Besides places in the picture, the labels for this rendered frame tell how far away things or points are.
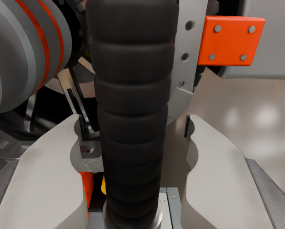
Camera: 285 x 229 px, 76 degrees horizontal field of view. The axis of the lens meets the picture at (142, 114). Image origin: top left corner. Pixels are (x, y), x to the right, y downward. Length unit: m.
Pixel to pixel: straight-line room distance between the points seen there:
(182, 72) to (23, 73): 0.22
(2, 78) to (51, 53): 0.09
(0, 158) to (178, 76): 0.39
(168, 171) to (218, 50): 1.00
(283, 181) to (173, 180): 0.68
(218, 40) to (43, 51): 0.24
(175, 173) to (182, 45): 1.01
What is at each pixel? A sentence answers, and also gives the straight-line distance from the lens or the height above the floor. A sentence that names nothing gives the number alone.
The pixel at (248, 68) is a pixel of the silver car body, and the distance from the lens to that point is 0.53.
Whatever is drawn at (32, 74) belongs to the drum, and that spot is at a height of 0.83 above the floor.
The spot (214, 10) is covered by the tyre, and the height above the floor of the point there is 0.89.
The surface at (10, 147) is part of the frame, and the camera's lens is 0.50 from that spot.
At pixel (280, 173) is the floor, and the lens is 1.52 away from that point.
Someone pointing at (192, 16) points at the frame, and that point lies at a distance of 0.30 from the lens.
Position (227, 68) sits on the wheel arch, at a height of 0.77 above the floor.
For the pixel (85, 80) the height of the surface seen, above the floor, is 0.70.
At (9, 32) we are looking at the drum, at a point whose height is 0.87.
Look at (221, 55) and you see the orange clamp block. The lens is 0.32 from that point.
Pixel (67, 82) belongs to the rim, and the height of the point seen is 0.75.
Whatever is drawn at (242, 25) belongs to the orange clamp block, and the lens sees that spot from 0.33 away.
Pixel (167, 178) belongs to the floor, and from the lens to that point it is 1.19.
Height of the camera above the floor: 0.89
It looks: 30 degrees down
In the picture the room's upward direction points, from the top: 2 degrees clockwise
